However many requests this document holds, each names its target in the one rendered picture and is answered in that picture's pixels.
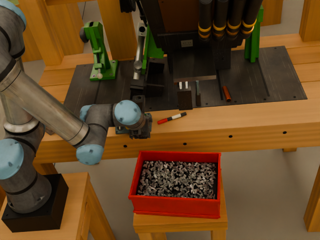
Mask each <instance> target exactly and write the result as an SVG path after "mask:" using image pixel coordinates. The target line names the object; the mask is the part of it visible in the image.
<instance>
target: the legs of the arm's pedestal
mask: <svg viewBox="0 0 320 240"><path fill-rule="evenodd" d="M89 230H90V232H91V234H92V236H93V238H94V240H116V238H115V236H114V234H113V232H112V229H111V227H110V225H109V222H108V220H107V218H106V216H105V213H104V211H103V209H102V207H101V204H100V202H99V200H98V197H97V195H96V193H95V191H94V188H93V186H92V184H91V182H90V183H89V189H88V195H87V200H86V206H85V212H84V218H83V223H82V229H81V235H80V240H87V239H88V233H89Z"/></svg>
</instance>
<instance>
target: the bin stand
mask: <svg viewBox="0 0 320 240"><path fill-rule="evenodd" d="M133 227H134V230H135V232H136V233H137V234H138V236H139V239H140V240H167V237H166V232H182V231H206V230H210V239H211V240H226V230H227V229H228V218H227V211H226V203H225V196H224V188H223V181H222V173H221V175H220V218H218V219H206V218H190V217H174V216H159V215H143V214H136V213H134V218H133Z"/></svg>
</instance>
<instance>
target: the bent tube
mask: <svg viewBox="0 0 320 240"><path fill-rule="evenodd" d="M142 24H143V26H142ZM146 34H147V27H145V25H144V23H140V22H138V29H137V36H138V43H137V52H136V60H135V61H137V60H139V61H141V62H142V55H143V47H144V39H145V37H146ZM133 79H137V80H140V73H136V72H134V76H133Z"/></svg>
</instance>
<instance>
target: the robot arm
mask: <svg viewBox="0 0 320 240"><path fill-rule="evenodd" d="M26 24H27V22H26V18H25V15H24V14H23V12H22V11H21V10H20V8H18V7H16V6H15V5H14V4H13V3H11V2H9V1H7V0H0V99H1V102H2V105H3V109H4V112H5V117H4V119H3V127H4V130H5V137H4V139H3V140H0V185H1V186H2V188H3V189H4V190H5V192H6V197H7V202H8V205H9V206H10V207H11V209H12V210H13V211H15V212H16V213H21V214H25V213H30V212H33V211H35V210H37V209H39V208H40V207H42V206H43V205H44V204H45V203H46V202H47V200H48V199H49V197H50V195H51V190H52V188H51V184H50V182H49V180H48V179H47V178H46V177H45V176H43V175H41V174H39V173H38V172H37V171H36V170H35V168H34V166H33V165H32V163H33V160H34V158H35V155H36V153H37V150H38V148H39V145H40V142H41V140H42V138H43V137H44V134H45V129H46V126H47V127H48V128H49V129H51V130H52V131H53V132H55V133H56V134H57V135H59V136H60V137H61V138H63V139H64V140H65V141H66V142H68V143H69V144H70V145H72V146H73V147H74V148H76V149H77V150H76V158H77V159H78V161H79V162H81V163H83V164H85V165H95V164H97V163H99V162H100V160H101V157H102V154H103V152H104V146H105V142H106V137H107V134H108V129H109V127H122V126H126V127H127V128H128V129H129V133H130V138H131V139H133V138H135V139H147V138H150V129H149V126H150V123H151V122H153V121H152V118H151V117H149V116H147V115H144V114H145V96H144V95H138V96H133V98H132V101H130V100H123V101H121V102H119V103H115V104H99V105H97V104H92V105H87V106H83V107H82V108H81V110H80V118H79V117H78V116H76V115H75V114H74V113H73V112H72V111H70V110H69V109H68V108H67V107H65V106H64V105H63V104H62V103H61V102H59V101H58V100H57V99H56V98H55V97H53V96H52V95H51V94H50V93H48V92H47V91H46V90H45V89H44V88H43V87H42V86H40V85H39V84H38V83H37V82H35V81H34V80H33V79H32V78H30V77H29V76H28V75H27V74H26V73H25V72H24V67H23V63H22V58H21V57H22V55H23V54H24V53H25V45H24V39H23V32H24V31H25V29H26Z"/></svg>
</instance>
